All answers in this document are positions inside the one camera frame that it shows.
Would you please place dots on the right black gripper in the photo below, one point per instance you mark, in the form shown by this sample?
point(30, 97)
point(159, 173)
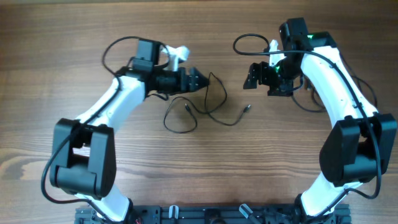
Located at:
point(286, 89)

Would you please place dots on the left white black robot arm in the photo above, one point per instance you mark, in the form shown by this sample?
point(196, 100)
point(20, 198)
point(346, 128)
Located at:
point(83, 160)

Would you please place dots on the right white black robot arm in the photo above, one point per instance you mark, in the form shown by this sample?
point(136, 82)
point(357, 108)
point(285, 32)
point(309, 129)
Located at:
point(359, 146)

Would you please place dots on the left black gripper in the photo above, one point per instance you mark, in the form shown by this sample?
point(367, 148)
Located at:
point(192, 86)

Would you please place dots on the black aluminium base frame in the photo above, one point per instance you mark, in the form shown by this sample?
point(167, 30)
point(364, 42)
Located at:
point(271, 213)

